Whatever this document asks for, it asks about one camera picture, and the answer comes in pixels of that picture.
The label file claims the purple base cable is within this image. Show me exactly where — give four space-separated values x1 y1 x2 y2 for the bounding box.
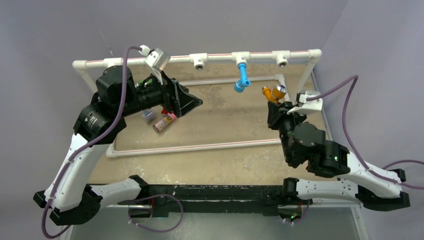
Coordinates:
127 193 185 234

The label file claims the pink capped colourful bottle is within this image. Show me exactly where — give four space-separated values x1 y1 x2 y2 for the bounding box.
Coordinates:
152 113 177 133

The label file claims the white PVC pipe frame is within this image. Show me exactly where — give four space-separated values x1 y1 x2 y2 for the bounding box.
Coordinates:
72 49 322 158

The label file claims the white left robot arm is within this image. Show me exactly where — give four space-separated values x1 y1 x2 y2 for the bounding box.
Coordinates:
33 65 203 226

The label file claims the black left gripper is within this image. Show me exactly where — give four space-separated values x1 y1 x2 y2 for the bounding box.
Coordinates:
116 68 202 117

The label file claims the blue water faucet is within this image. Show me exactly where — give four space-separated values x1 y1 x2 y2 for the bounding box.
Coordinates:
233 63 251 93

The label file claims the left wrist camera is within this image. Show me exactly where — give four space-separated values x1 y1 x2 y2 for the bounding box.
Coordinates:
138 45 171 85

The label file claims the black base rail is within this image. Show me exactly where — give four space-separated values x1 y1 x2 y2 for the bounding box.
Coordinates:
120 184 312 218

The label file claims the clear plastic cup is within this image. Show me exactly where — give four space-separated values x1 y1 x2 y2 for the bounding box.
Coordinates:
141 109 156 123

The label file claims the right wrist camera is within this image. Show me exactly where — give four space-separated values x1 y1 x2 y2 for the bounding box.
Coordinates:
287 90 323 116

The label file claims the orange water faucet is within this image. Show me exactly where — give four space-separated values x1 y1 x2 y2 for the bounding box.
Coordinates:
262 84 288 103

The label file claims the green water faucet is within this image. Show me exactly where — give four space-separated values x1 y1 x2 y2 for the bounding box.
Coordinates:
136 75 156 87

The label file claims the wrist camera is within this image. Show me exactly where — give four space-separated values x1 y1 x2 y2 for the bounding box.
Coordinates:
138 45 171 85
287 90 323 116

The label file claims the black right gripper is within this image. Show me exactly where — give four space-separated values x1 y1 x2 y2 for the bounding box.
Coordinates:
265 101 305 164

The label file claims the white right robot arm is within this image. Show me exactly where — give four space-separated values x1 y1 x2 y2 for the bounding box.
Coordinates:
267 101 411 212

